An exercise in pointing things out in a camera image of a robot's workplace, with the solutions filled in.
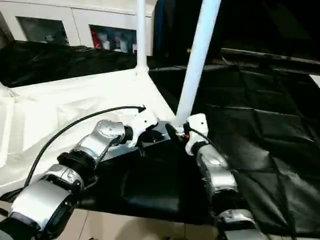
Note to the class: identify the white plastic table leg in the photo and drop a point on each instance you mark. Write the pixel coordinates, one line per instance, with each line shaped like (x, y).
(200, 50)
(141, 32)

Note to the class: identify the white plastic table top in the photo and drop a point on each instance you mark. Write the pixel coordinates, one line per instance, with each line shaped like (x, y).
(62, 100)

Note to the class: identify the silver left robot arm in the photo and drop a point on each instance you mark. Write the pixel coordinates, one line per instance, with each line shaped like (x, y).
(105, 132)

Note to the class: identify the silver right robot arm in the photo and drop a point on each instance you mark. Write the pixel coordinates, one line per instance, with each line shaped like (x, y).
(220, 172)

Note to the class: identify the white blue carton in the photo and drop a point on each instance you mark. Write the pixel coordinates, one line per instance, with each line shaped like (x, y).
(122, 42)

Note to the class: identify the small white jar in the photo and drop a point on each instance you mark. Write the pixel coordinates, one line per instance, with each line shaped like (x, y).
(107, 44)

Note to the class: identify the dark blue hanging cloth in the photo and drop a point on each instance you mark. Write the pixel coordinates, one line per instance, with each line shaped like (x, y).
(162, 20)

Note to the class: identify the black metal rod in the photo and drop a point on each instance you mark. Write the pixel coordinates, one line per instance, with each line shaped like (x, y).
(262, 55)

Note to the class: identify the white flat panel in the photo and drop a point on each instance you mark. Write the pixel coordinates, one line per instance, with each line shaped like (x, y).
(315, 80)

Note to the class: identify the small white figurine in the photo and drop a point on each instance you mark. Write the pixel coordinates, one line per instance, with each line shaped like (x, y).
(50, 37)

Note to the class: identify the white glass-door cabinet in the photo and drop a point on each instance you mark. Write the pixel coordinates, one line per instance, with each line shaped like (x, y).
(75, 15)

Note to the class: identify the grey curtain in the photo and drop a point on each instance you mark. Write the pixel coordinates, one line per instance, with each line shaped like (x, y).
(5, 27)

